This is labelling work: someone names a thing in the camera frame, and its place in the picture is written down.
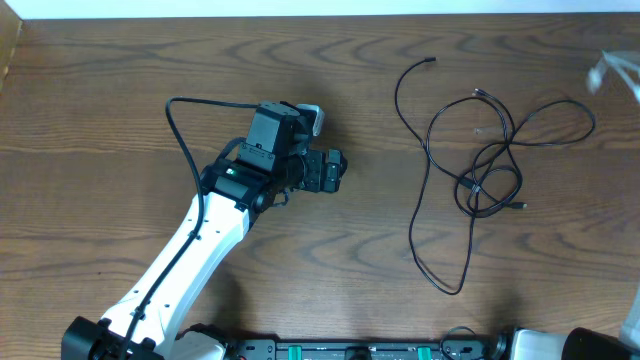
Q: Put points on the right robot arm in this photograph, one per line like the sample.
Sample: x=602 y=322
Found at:
x=579 y=344

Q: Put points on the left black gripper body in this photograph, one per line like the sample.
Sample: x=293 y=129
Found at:
x=313 y=174

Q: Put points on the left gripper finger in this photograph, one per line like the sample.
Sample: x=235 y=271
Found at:
x=336 y=162
x=331 y=178

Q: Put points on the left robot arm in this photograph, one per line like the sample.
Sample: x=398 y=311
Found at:
x=275 y=158

